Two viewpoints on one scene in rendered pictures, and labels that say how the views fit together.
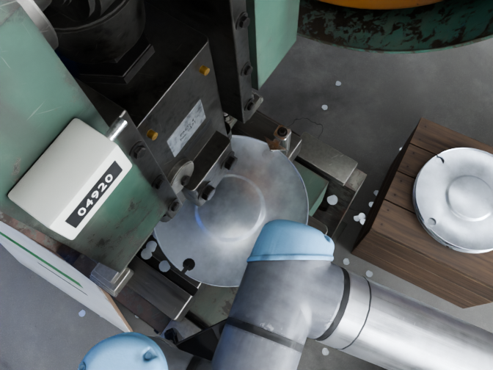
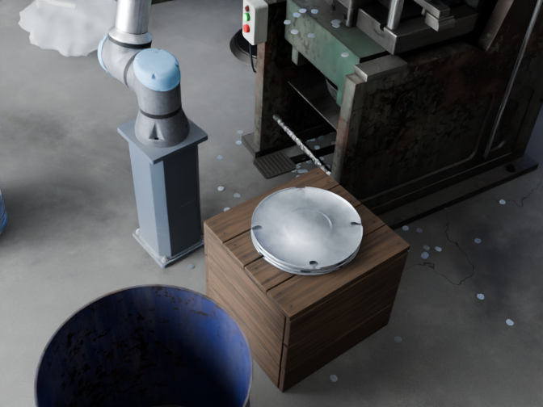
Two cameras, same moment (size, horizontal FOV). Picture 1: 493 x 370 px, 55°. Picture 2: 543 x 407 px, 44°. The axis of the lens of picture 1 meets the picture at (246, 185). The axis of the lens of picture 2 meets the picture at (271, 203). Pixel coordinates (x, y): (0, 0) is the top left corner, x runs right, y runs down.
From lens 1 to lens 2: 1.86 m
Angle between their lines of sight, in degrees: 53
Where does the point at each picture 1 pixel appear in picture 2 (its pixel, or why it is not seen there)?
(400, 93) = (475, 377)
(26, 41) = not seen: outside the picture
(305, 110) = (481, 279)
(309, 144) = (394, 61)
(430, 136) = (385, 241)
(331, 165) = (372, 64)
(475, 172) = (329, 242)
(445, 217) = (299, 202)
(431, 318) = not seen: outside the picture
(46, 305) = not seen: hidden behind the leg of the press
